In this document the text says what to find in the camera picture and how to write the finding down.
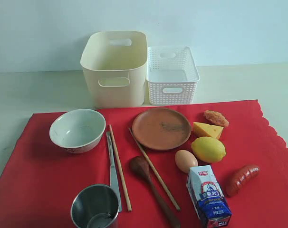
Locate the yellow lemon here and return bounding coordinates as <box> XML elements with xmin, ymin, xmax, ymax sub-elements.
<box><xmin>191</xmin><ymin>136</ymin><xmax>226</xmax><ymax>163</ymax></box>

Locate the blue white milk carton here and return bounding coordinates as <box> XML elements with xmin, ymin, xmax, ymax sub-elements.
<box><xmin>186</xmin><ymin>165</ymin><xmax>232</xmax><ymax>228</ymax></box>

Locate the red sausage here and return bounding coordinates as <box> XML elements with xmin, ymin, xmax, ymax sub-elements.
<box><xmin>225</xmin><ymin>164</ymin><xmax>260</xmax><ymax>197</ymax></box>

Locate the brown round plate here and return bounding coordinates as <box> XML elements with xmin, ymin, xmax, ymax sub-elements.
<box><xmin>132</xmin><ymin>107</ymin><xmax>192</xmax><ymax>151</ymax></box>

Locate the white perforated plastic basket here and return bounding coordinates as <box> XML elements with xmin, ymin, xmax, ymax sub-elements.
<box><xmin>146</xmin><ymin>46</ymin><xmax>200</xmax><ymax>106</ymax></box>

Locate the dark wooden spoon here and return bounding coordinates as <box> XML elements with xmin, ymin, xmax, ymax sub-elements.
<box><xmin>129</xmin><ymin>156</ymin><xmax>181</xmax><ymax>228</ymax></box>

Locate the yellow cheese wedge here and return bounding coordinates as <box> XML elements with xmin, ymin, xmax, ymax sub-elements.
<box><xmin>193</xmin><ymin>122</ymin><xmax>224</xmax><ymax>139</ymax></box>

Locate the cream plastic storage bin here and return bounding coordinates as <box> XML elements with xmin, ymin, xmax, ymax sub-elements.
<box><xmin>80</xmin><ymin>31</ymin><xmax>148</xmax><ymax>108</ymax></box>

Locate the brown egg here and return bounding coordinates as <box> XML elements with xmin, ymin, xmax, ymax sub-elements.
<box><xmin>174</xmin><ymin>150</ymin><xmax>198</xmax><ymax>173</ymax></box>

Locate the white ceramic bowl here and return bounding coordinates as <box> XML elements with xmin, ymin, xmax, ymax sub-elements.
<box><xmin>49</xmin><ymin>109</ymin><xmax>106</xmax><ymax>154</ymax></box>

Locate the fried breaded nugget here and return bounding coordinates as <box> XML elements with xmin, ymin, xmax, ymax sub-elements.
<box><xmin>203</xmin><ymin>110</ymin><xmax>229</xmax><ymax>127</ymax></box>

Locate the metal table knife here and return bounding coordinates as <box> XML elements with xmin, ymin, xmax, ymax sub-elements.
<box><xmin>106</xmin><ymin>131</ymin><xmax>122</xmax><ymax>212</ymax></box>

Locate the right wooden chopstick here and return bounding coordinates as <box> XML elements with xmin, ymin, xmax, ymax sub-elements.
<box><xmin>128</xmin><ymin>128</ymin><xmax>181</xmax><ymax>211</ymax></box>

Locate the wooden chopstick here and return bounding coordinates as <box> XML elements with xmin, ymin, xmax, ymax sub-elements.
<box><xmin>128</xmin><ymin>128</ymin><xmax>181</xmax><ymax>211</ymax></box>
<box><xmin>109</xmin><ymin>125</ymin><xmax>132</xmax><ymax>212</ymax></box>

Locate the left wooden chopstick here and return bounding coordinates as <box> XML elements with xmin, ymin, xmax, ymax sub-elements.
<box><xmin>109</xmin><ymin>125</ymin><xmax>132</xmax><ymax>212</ymax></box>

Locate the stainless steel cup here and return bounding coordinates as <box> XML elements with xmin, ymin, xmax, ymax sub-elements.
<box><xmin>70</xmin><ymin>184</ymin><xmax>119</xmax><ymax>228</ymax></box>

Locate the red table cloth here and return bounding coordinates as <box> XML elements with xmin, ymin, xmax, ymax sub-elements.
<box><xmin>0</xmin><ymin>99</ymin><xmax>288</xmax><ymax>228</ymax></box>

